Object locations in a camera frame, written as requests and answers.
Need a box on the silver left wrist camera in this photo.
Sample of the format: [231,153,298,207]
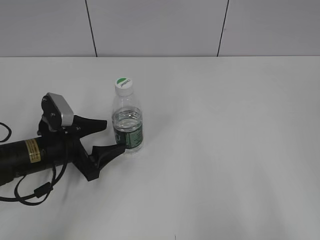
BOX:
[41,92,74,132]

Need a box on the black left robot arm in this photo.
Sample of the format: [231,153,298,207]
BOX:
[0,115,126,185]

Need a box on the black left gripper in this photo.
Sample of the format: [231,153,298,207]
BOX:
[37,115,125,181]

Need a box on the clear plastic water bottle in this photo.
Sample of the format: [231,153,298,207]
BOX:
[111,93,144,154]

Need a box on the white green bottle cap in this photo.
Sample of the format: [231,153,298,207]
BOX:
[114,77,133,97]

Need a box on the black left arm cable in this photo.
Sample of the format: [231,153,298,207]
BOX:
[0,122,67,207]

